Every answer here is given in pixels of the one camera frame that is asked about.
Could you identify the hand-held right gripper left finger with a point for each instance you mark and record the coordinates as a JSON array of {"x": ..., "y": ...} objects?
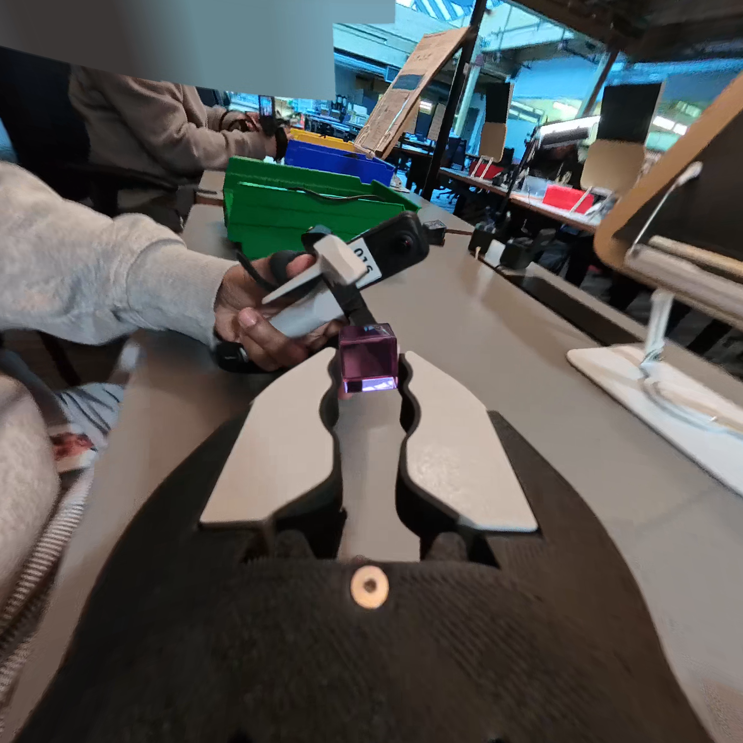
[{"x": 278, "y": 441}]

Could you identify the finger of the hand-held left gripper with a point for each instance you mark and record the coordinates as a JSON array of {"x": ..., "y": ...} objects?
[{"x": 342, "y": 258}]

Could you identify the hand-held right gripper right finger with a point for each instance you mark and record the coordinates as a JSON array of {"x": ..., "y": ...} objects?
[{"x": 464, "y": 458}]

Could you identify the purple transparent cube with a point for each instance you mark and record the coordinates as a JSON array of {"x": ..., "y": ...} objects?
[{"x": 368, "y": 360}]

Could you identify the person's left forearm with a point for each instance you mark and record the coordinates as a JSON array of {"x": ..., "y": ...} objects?
[{"x": 87, "y": 261}]

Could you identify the grey desk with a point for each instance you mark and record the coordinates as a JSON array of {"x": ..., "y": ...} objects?
[{"x": 522, "y": 360}]

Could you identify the person's left hand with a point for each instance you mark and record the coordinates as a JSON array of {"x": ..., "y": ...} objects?
[{"x": 238, "y": 310}]

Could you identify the green plastic bin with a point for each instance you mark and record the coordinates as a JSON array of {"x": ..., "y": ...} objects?
[{"x": 278, "y": 223}]

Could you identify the black charger block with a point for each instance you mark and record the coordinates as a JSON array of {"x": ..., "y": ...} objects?
[
  {"x": 525, "y": 249},
  {"x": 480, "y": 238}
]

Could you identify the blue plastic bin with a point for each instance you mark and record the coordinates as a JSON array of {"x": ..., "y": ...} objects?
[{"x": 339, "y": 162}]

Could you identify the yellow plastic bin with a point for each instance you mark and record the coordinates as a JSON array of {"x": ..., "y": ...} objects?
[{"x": 316, "y": 139}]

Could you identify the background wooden table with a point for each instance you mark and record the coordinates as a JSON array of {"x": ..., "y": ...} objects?
[{"x": 522, "y": 200}]

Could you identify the small cardboard display board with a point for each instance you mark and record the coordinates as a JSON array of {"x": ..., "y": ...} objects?
[
  {"x": 621, "y": 156},
  {"x": 494, "y": 133}
]

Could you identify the large cardboard sign board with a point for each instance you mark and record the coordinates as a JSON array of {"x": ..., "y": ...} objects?
[{"x": 406, "y": 93}]

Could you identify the black metal pole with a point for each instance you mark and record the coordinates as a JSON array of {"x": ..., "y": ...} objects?
[{"x": 453, "y": 98}]

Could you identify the red box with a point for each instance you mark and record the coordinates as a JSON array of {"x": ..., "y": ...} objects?
[{"x": 567, "y": 198}]

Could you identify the display stand with white base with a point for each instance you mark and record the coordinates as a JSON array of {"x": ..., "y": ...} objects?
[{"x": 667, "y": 406}]

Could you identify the person's grey hooded sweater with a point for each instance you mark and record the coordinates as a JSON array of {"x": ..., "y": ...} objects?
[{"x": 23, "y": 493}]

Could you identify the cardboard backed display board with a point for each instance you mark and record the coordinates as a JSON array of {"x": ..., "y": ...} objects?
[{"x": 708, "y": 191}]

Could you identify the black office chair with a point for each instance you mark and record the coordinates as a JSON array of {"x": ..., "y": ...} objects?
[{"x": 35, "y": 116}]

